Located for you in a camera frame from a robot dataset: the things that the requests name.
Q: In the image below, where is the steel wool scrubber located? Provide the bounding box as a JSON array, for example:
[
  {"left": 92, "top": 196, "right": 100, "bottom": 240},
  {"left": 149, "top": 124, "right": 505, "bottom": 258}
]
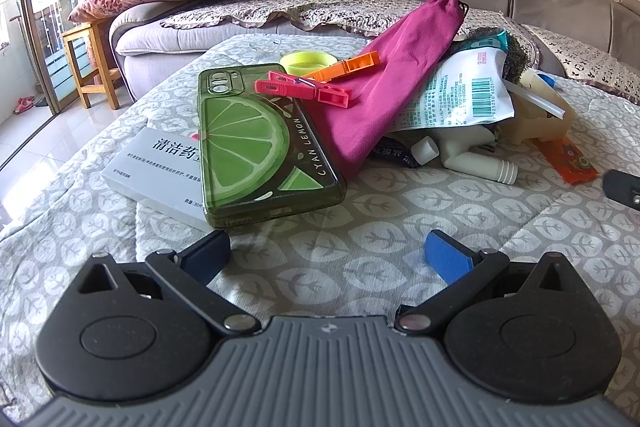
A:
[{"left": 457, "top": 26, "right": 538, "bottom": 82}]

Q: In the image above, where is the sliding glass door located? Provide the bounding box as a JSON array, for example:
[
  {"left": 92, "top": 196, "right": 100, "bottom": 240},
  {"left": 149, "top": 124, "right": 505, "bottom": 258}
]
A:
[{"left": 0, "top": 0, "right": 81, "bottom": 112}]

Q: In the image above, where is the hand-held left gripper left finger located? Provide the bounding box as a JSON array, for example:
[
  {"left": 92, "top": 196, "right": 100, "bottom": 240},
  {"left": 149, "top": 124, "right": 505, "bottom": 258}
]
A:
[{"left": 75, "top": 229, "right": 261, "bottom": 335}]

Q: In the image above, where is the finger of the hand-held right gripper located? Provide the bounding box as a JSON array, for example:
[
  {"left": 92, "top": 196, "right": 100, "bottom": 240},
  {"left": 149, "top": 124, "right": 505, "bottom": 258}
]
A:
[{"left": 602, "top": 169, "right": 640, "bottom": 210}]

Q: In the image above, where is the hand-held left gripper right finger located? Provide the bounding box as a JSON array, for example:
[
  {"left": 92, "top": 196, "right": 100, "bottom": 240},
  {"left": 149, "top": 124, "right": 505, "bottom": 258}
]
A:
[{"left": 392, "top": 229, "right": 576, "bottom": 338}]

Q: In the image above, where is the white plastic strip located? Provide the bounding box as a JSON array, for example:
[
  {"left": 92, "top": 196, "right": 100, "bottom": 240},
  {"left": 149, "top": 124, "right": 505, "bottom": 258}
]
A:
[{"left": 509, "top": 82, "right": 568, "bottom": 118}]

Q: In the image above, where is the wooden stool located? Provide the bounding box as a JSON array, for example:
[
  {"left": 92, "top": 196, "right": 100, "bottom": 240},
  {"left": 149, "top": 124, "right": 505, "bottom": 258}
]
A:
[{"left": 60, "top": 19, "right": 126, "bottom": 110}]

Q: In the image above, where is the white cardboard box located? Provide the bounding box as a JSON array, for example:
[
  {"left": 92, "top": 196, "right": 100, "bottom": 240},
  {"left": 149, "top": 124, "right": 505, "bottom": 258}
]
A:
[{"left": 100, "top": 125, "right": 221, "bottom": 230}]

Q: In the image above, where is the orange clothespin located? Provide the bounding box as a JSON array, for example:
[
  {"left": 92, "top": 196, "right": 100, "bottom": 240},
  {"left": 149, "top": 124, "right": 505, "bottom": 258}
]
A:
[{"left": 300, "top": 51, "right": 379, "bottom": 84}]

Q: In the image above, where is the white printed wipes packet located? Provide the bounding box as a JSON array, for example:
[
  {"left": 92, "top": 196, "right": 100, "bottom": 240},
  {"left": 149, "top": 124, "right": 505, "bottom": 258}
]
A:
[{"left": 387, "top": 32, "right": 516, "bottom": 132}]

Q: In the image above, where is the short floral quilted sofa cover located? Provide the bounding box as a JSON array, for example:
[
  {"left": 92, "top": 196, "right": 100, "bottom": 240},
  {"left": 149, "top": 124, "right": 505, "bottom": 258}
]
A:
[{"left": 520, "top": 24, "right": 640, "bottom": 98}]

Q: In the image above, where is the orange sachet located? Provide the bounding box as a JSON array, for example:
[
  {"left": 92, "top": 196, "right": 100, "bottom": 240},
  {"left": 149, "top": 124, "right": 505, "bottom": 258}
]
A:
[{"left": 532, "top": 137, "right": 598, "bottom": 182}]

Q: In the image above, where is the white plastic bottle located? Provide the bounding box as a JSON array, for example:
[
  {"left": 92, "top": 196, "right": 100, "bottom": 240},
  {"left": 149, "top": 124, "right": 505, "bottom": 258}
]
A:
[{"left": 410, "top": 127, "right": 518, "bottom": 185}]

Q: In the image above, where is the green lemon-print phone case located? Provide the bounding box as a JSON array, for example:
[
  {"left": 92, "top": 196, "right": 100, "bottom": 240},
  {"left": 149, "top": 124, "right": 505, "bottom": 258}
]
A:
[{"left": 197, "top": 64, "right": 348, "bottom": 230}]

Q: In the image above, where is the pink clothespin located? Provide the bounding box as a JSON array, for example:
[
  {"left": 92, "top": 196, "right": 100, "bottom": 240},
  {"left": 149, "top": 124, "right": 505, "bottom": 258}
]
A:
[{"left": 254, "top": 71, "right": 353, "bottom": 108}]

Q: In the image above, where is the yellow-green plastic lid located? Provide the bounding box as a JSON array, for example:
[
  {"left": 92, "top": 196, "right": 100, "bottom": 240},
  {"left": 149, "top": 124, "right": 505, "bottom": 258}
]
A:
[{"left": 279, "top": 49, "right": 340, "bottom": 75}]

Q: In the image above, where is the dark printed sachet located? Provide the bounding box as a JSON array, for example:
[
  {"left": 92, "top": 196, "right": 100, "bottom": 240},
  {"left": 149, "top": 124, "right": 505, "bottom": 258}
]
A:
[{"left": 372, "top": 134, "right": 426, "bottom": 170}]

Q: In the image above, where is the long floral quilted sofa cover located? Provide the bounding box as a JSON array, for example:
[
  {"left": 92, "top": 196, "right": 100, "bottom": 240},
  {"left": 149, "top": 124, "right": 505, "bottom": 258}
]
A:
[{"left": 160, "top": 0, "right": 436, "bottom": 40}]

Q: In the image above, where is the magenta cloth pouch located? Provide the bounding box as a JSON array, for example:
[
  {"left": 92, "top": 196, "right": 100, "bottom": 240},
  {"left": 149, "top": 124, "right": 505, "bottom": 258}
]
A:
[{"left": 297, "top": 0, "right": 470, "bottom": 175}]

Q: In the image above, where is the beige plastic container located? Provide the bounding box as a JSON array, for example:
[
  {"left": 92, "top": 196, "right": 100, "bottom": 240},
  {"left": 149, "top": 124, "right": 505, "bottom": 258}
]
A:
[{"left": 505, "top": 72, "right": 576, "bottom": 145}]

